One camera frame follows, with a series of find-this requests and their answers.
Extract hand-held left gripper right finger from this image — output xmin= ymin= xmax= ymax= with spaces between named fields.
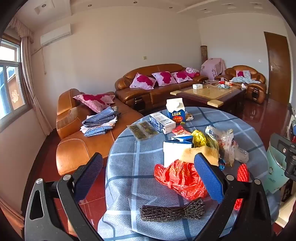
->
xmin=194 ymin=152 xmax=272 ymax=241

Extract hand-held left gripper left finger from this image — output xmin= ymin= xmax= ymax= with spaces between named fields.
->
xmin=24 ymin=152 xmax=109 ymax=241

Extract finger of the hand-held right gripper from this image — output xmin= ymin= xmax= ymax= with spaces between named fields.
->
xmin=277 ymin=139 xmax=296 ymax=155
xmin=284 ymin=155 xmax=296 ymax=179

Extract mint green trash bin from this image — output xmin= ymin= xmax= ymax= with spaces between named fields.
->
xmin=265 ymin=133 xmax=290 ymax=194

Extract yellow plastic bag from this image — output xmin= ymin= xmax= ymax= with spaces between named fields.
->
xmin=191 ymin=130 xmax=207 ymax=149

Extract blue candy wrapper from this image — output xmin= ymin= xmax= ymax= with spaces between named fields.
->
xmin=218 ymin=158 xmax=229 ymax=171

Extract yellow sponge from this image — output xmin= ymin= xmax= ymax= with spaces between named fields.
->
xmin=180 ymin=146 xmax=220 ymax=167

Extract red plastic bag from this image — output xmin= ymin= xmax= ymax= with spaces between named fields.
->
xmin=154 ymin=159 xmax=209 ymax=202

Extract brown leather chaise sofa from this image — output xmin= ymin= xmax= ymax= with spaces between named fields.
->
xmin=55 ymin=88 xmax=145 ymax=176

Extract red mesh bag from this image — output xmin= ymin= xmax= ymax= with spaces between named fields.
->
xmin=234 ymin=163 xmax=250 ymax=210

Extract clear plastic wrapper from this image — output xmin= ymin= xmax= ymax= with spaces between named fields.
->
xmin=218 ymin=128 xmax=250 ymax=167

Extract dark scouring pad bundle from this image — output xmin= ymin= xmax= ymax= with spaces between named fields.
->
xmin=139 ymin=199 xmax=206 ymax=223

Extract red packet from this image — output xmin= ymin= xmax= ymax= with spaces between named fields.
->
xmin=172 ymin=126 xmax=192 ymax=137

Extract folded blue plaid bedsheet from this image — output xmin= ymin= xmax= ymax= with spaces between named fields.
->
xmin=80 ymin=106 xmax=122 ymax=137

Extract seaweed snack packet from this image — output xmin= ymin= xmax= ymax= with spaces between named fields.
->
xmin=137 ymin=120 xmax=159 ymax=137
xmin=127 ymin=124 xmax=148 ymax=141

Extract brown leather armchair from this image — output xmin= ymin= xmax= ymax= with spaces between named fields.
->
xmin=214 ymin=65 xmax=267 ymax=105

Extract white rectangular box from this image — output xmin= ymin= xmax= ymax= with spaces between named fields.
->
xmin=149 ymin=112 xmax=176 ymax=135

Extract upright blue white milk carton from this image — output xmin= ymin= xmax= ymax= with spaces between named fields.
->
xmin=166 ymin=98 xmax=186 ymax=122

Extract brown wooden door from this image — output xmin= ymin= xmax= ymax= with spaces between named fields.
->
xmin=264 ymin=31 xmax=290 ymax=105

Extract light blue clothes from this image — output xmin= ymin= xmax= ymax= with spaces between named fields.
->
xmin=230 ymin=71 xmax=262 ymax=84

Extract dark wooden coffee table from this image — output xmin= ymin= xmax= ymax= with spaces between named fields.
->
xmin=170 ymin=80 xmax=247 ymax=114

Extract brown leather three-seat sofa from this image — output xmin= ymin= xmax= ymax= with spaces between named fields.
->
xmin=114 ymin=63 xmax=210 ymax=110

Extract folded pink blanket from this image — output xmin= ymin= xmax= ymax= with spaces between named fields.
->
xmin=185 ymin=67 xmax=200 ymax=78

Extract beige curtain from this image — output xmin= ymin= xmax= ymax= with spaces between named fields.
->
xmin=6 ymin=17 xmax=53 ymax=136

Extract pink floral cloth cover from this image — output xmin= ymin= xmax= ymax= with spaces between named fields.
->
xmin=200 ymin=58 xmax=227 ymax=80

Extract window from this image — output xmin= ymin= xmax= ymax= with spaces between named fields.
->
xmin=0 ymin=34 xmax=33 ymax=132

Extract white air conditioner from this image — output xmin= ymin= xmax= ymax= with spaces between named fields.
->
xmin=40 ymin=23 xmax=72 ymax=45

